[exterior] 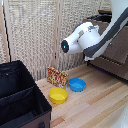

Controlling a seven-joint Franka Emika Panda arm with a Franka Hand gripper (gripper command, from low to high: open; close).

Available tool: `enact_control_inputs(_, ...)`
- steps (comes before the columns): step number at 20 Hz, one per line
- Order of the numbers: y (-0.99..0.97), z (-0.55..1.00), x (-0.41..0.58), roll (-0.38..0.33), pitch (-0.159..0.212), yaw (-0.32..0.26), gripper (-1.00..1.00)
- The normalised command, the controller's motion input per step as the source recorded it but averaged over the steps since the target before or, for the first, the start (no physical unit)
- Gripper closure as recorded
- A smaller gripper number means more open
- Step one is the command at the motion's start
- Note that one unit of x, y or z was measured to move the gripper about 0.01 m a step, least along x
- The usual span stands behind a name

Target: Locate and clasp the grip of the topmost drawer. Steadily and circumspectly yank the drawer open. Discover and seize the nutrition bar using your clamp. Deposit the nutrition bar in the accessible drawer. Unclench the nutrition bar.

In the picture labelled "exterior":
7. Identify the red yellow granola bar box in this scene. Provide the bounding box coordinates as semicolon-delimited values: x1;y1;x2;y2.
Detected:
46;65;70;89

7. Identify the brown drawer with silver handle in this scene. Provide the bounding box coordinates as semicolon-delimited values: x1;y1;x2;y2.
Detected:
82;13;128;65
89;54;128;81

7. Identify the blue bowl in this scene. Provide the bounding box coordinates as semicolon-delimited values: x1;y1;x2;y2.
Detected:
68;77;88;93

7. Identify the yellow bowl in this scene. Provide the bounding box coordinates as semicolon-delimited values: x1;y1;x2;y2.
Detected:
48;87;69;105

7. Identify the wicker folding screen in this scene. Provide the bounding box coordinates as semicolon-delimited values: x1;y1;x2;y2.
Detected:
0;0;113;82

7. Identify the black fabric storage bin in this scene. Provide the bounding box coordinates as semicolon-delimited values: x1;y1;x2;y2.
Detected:
0;60;53;128

